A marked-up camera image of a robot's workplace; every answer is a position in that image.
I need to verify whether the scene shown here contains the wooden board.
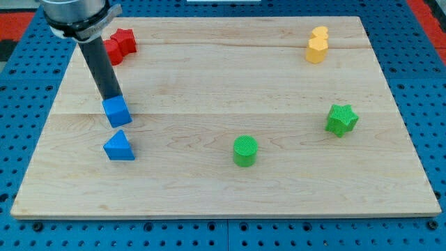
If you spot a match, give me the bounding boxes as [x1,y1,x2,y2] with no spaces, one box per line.
[10,16,441,220]

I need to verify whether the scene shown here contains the green circle block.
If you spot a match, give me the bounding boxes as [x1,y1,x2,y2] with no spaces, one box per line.
[233,135,258,167]

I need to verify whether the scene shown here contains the yellow hexagon block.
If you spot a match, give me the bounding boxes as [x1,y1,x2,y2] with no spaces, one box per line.
[305,37,328,63]

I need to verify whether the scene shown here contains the green star block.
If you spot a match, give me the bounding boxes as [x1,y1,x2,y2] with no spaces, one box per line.
[325,105,359,137]

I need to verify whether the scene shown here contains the red star block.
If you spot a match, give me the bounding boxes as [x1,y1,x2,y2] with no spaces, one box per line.
[110,29,137,56]

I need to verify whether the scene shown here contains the blue cube block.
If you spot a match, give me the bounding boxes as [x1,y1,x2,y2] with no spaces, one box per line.
[102,96,132,128]

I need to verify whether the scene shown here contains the yellow heart block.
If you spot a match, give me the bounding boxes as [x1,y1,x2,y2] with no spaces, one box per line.
[310,26,329,40]

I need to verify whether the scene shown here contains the blue triangle block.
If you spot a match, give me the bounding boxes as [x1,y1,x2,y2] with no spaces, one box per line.
[103,130,135,160]

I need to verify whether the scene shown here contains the red round block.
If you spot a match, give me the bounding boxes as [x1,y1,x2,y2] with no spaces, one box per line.
[103,39,123,66]

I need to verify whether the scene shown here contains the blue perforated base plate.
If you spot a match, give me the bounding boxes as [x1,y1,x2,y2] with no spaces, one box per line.
[1,1,445,250]

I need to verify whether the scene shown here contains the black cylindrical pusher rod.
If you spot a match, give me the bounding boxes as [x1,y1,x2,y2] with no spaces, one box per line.
[79,36,122,100]

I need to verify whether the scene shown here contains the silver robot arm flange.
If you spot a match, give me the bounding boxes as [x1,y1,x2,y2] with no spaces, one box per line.
[40,0,123,43]

